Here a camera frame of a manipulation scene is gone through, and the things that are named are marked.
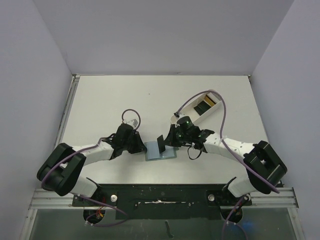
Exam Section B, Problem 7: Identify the green card holder wallet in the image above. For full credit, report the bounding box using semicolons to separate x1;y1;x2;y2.
144;141;177;162

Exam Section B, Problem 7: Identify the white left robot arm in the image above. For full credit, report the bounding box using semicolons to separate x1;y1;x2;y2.
36;123;147;206

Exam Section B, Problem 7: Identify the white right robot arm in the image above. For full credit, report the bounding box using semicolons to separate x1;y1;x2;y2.
164;116;288;205

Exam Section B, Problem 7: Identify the fallen black card in tray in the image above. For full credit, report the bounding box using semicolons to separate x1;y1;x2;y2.
193;100;211;116

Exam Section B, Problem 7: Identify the card stack in tray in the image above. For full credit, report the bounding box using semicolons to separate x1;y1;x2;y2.
203;92;220;107

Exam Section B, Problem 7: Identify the white oblong tray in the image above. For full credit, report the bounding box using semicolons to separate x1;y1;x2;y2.
170;89;222;125

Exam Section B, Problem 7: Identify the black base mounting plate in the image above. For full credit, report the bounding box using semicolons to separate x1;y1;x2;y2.
72;184;252;220

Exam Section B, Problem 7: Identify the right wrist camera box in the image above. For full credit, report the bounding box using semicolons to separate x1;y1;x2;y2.
173;112;188;124

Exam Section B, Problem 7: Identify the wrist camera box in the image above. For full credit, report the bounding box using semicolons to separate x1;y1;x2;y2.
173;112;188;124
122;119;140;130

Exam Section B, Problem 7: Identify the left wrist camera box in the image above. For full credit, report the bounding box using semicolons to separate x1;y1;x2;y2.
122;119;140;130

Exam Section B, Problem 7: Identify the aluminium frame rail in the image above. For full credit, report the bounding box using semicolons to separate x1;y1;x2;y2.
21;75;297;240

